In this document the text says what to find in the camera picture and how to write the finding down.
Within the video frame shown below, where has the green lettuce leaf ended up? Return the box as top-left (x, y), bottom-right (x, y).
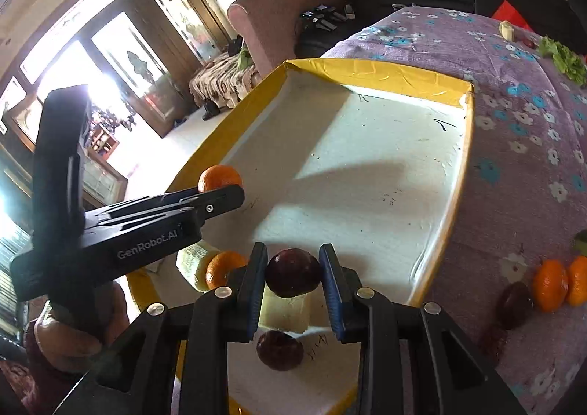
top-left (536, 35), bottom-right (587, 88)

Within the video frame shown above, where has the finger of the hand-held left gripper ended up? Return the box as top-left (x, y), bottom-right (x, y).
top-left (84, 184), bottom-right (245, 229)

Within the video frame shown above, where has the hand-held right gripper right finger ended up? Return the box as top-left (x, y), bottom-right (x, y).
top-left (318, 243), bottom-right (528, 415)

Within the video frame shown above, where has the red box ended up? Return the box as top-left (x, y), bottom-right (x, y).
top-left (492, 0), bottom-right (535, 32)

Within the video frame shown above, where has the wooden side cabinet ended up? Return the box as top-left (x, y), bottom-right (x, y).
top-left (83, 105), bottom-right (129, 207)

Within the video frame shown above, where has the brown patterned covered couch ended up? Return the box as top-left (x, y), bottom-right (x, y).
top-left (189, 49), bottom-right (263, 111)

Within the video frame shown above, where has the person's left hand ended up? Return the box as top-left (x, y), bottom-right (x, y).
top-left (25, 280), bottom-right (131, 374)

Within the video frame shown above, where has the small orange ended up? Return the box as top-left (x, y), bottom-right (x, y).
top-left (205, 251), bottom-right (249, 291)
top-left (532, 259), bottom-right (569, 313)
top-left (198, 164), bottom-right (243, 194)
top-left (566, 255), bottom-right (587, 307)

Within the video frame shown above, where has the wooden glass-panel door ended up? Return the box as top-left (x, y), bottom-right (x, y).
top-left (0, 0), bottom-right (231, 141)

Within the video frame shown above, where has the dark red plum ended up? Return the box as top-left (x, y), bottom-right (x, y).
top-left (265, 248), bottom-right (322, 299)
top-left (478, 325), bottom-right (509, 363)
top-left (256, 329), bottom-right (305, 372)
top-left (497, 281), bottom-right (535, 330)

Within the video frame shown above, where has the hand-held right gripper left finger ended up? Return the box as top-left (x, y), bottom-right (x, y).
top-left (52, 242), bottom-right (269, 415)

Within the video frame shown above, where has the yellow-rimmed white tray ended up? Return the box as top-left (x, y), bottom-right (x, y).
top-left (126, 58), bottom-right (476, 415)

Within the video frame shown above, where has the purple floral tablecloth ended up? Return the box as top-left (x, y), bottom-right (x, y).
top-left (320, 6), bottom-right (587, 415)

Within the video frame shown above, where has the brown armchair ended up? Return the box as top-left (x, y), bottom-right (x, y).
top-left (228, 0), bottom-right (352, 77)

